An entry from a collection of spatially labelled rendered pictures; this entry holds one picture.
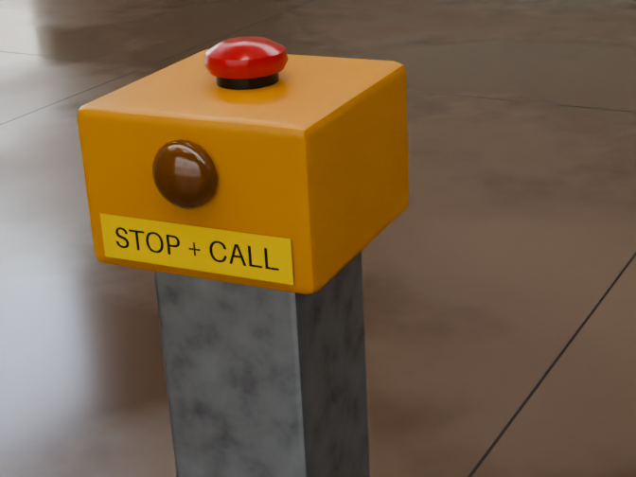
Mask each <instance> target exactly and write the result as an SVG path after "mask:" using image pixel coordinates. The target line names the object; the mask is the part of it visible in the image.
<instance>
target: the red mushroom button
mask: <svg viewBox="0 0 636 477"><path fill-rule="evenodd" d="M287 61H288V55H287V51H286V47H285V46H284V45H282V44H279V43H277V42H274V41H272V40H270V39H268V38H264V37H255V36H247V37H237V38H231V39H227V40H224V41H222V42H220V43H218V44H216V45H214V46H213V47H211V48H209V49H208V50H207V51H206V52H205V58H204V65H205V67H206V69H207V70H208V72H209V73H210V74H211V75H212V76H215V77H219V78H225V79H252V78H260V77H266V76H270V75H272V74H276V73H278V72H280V71H282V70H283V69H284V68H285V65H286V63H287Z"/></svg>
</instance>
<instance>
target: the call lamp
mask: <svg viewBox="0 0 636 477"><path fill-rule="evenodd" d="M152 176H153V181H154V183H155V185H156V187H157V189H158V191H159V193H160V194H161V195H162V196H163V197H164V199H166V200H167V201H168V202H170V203H171V204H173V205H175V206H178V207H180V208H183V209H194V208H198V207H201V206H203V205H204V204H206V203H207V202H209V200H210V199H211V198H212V196H213V195H214V193H215V190H216V187H217V179H218V176H217V171H216V168H215V165H214V163H213V161H212V159H211V157H210V156H209V155H208V153H207V152H206V151H205V150H204V149H203V148H201V147H200V146H199V145H197V144H195V143H193V142H191V141H188V140H183V139H177V140H172V141H170V142H167V143H166V144H165V145H164V146H162V147H161V148H160V149H159V150H158V151H157V152H156V154H155V155H154V158H153V162H152Z"/></svg>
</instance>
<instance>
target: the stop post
mask: <svg viewBox="0 0 636 477"><path fill-rule="evenodd" d="M207 50H208V49H206V50H204V51H201V52H199V53H197V54H195V55H192V56H190V57H188V58H186V59H184V60H181V61H179V62H176V63H174V64H173V65H170V66H168V67H166V68H164V69H162V70H159V71H157V72H155V73H153V74H151V75H149V76H146V77H144V78H143V79H140V80H137V81H135V82H133V83H131V84H129V85H127V86H124V87H122V88H120V89H118V90H116V91H113V92H112V93H110V94H108V95H106V96H104V97H100V98H98V99H96V100H94V101H91V102H89V103H87V104H85V105H83V106H81V107H80V108H79V112H78V117H77V119H78V126H79V140H80V147H81V155H82V162H83V169H84V177H85V183H86V191H87V199H88V205H89V213H90V221H91V227H92V235H93V243H94V249H95V255H96V257H97V260H99V261H101V262H102V263H107V264H114V265H119V266H126V267H132V268H137V269H144V270H150V271H154V280H155V289H156V297H157V306H158V314H159V323H160V331H161V340H162V348H163V357H164V366H165V374H166V383H167V391H168V407H169V416H170V425H171V434H172V443H173V451H174V460H175V468H176V477H370V467H369V441H368V416H367V391H366V366H365V340H364V316H363V290H362V249H363V248H365V247H366V246H367V245H368V244H369V243H370V242H371V241H372V240H373V239H374V238H375V237H376V236H377V235H378V234H379V233H381V232H382V231H383V230H384V229H385V228H386V227H387V226H388V225H389V224H390V223H391V222H392V221H393V220H394V219H395V218H397V217H398V216H399V215H400V214H401V213H402V212H403V211H404V210H405V209H406V207H407V205H408V202H409V180H408V134H407V89H406V70H405V67H404V64H401V63H399V62H394V61H379V60H365V59H349V58H334V57H320V56H305V55H290V54H287V55H288V61H287V63H286V65H285V68H284V69H283V70H282V71H280V72H278V73H276V74H272V75H270V76H266V77H260V78H252V79H225V78H219V77H215V76H212V75H211V74H210V73H209V72H208V70H207V69H206V67H205V65H204V58H205V52H206V51H207ZM177 139H183V140H188V141H191V142H193V143H195V144H197V145H199V146H200V147H201V148H203V149H204V150H205V151H206V152H207V153H208V155H209V156H210V157H211V159H212V161H213V163H214V165H215V168H216V171H217V176H218V179H217V187H216V190H215V193H214V195H213V196H212V198H211V199H210V200H209V202H207V203H206V204H204V205H203V206H201V207H198V208H194V209H183V208H180V207H178V206H175V205H173V204H171V203H170V202H168V201H167V200H166V199H164V197H163V196H162V195H161V194H160V193H159V191H158V189H157V187H156V185H155V183H154V181H153V176H152V162H153V158H154V155H155V154H156V152H157V151H158V150H159V149H160V148H161V147H162V146H164V145H165V144H166V143H167V142H170V141H172V140H177Z"/></svg>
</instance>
